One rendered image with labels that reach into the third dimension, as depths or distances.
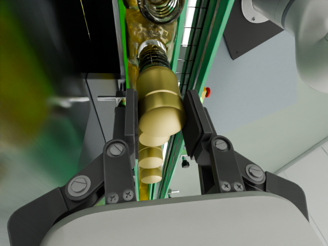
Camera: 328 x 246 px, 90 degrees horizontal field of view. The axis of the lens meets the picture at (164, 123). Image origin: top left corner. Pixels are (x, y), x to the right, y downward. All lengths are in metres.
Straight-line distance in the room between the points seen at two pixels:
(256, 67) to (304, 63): 0.48
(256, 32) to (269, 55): 0.18
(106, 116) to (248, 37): 0.65
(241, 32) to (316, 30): 0.30
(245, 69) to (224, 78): 0.10
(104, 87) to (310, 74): 0.51
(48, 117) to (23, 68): 0.06
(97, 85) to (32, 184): 0.33
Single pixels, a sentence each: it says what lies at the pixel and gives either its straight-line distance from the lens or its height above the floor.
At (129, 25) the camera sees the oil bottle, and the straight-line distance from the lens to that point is 0.19.
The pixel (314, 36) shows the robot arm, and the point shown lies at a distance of 0.57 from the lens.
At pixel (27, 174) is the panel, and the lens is 0.20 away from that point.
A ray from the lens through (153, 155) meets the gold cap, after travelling 0.21.
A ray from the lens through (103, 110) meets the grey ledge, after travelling 0.55.
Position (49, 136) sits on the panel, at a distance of 0.23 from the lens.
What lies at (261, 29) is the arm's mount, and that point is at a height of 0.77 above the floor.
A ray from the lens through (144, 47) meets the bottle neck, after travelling 0.17.
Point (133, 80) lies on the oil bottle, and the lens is 0.22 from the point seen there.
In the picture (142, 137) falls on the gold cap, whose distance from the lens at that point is 0.17.
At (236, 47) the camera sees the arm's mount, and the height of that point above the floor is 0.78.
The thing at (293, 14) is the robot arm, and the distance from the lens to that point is 0.59.
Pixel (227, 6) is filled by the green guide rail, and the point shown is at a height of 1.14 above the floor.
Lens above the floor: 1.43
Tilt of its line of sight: 39 degrees down
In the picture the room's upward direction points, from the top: 171 degrees clockwise
